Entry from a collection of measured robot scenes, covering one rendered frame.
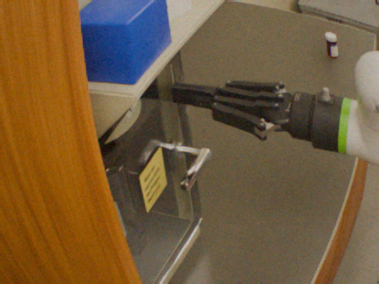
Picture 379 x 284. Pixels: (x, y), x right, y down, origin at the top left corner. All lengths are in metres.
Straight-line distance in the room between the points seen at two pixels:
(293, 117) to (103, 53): 0.35
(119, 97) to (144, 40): 0.07
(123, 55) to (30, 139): 0.16
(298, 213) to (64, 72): 0.83
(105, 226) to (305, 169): 0.78
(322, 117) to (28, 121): 0.46
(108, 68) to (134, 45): 0.05
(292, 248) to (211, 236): 0.19
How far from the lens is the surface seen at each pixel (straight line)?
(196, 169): 1.10
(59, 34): 0.63
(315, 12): 3.66
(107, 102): 0.77
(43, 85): 0.69
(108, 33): 0.73
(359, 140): 0.96
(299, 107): 0.99
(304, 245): 1.31
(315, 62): 1.87
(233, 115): 1.01
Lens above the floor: 1.92
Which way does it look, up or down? 38 degrees down
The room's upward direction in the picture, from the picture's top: 8 degrees counter-clockwise
